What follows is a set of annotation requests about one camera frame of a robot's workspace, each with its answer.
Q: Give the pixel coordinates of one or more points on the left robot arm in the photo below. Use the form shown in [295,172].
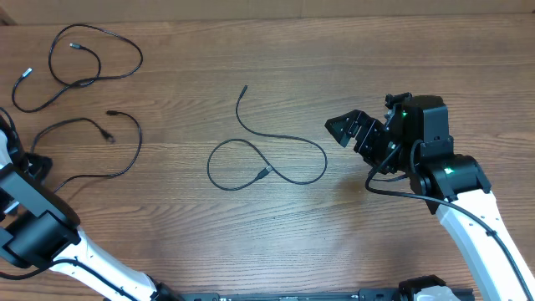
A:
[48,236]

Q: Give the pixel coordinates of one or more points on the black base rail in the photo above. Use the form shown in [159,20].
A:
[422,288]

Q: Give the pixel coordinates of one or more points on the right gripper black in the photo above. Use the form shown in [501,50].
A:
[370,130]

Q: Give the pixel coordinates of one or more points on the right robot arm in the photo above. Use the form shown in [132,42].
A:
[414,139]

